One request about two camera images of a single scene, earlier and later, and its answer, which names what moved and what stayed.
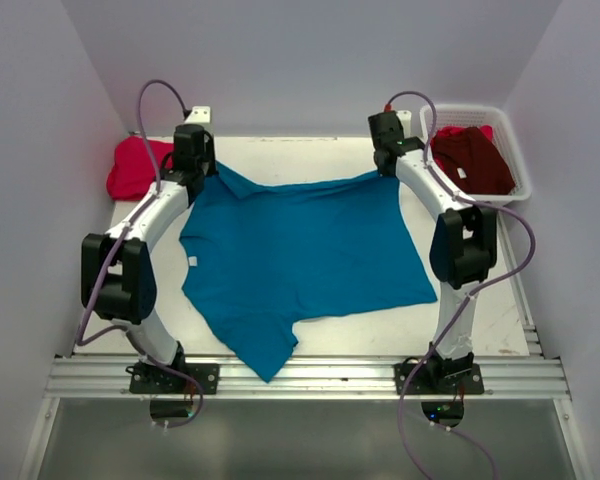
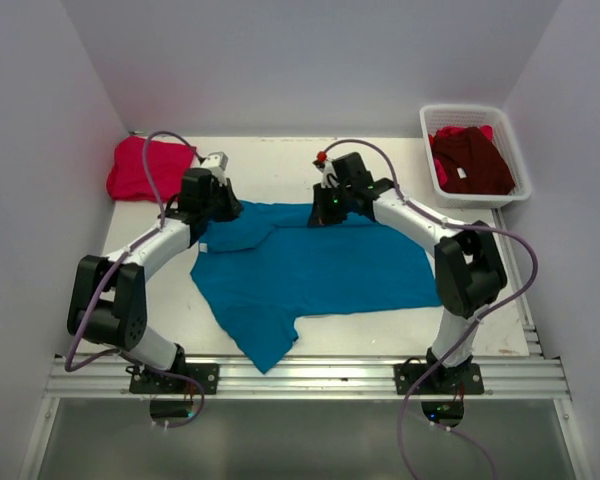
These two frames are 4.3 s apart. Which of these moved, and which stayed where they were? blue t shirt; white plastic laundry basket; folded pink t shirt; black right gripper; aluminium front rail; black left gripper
Moved: black right gripper; black left gripper; blue t shirt
Stayed: aluminium front rail; folded pink t shirt; white plastic laundry basket
